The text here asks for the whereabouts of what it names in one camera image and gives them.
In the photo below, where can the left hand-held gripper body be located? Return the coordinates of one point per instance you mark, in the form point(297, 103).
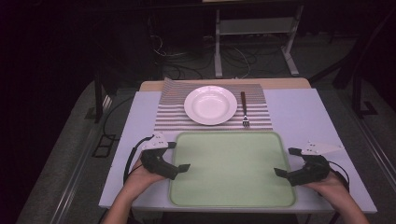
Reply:
point(157, 163)

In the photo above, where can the white plate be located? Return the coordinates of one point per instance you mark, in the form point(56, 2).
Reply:
point(210, 105)

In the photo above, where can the person's left hand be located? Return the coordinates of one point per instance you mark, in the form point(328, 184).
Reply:
point(140, 179)

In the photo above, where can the striped placemat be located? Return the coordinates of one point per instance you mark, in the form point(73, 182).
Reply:
point(169, 115)

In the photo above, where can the person's right hand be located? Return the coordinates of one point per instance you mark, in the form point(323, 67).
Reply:
point(331, 186)

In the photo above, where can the white metal stand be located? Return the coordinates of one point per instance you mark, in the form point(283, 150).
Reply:
point(255, 26)

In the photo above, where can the black stand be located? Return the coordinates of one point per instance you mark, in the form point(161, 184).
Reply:
point(362, 105)
point(99, 99)

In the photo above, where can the green tray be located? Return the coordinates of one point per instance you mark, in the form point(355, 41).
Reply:
point(232, 169)

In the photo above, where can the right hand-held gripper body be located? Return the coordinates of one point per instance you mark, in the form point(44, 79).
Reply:
point(311, 171)

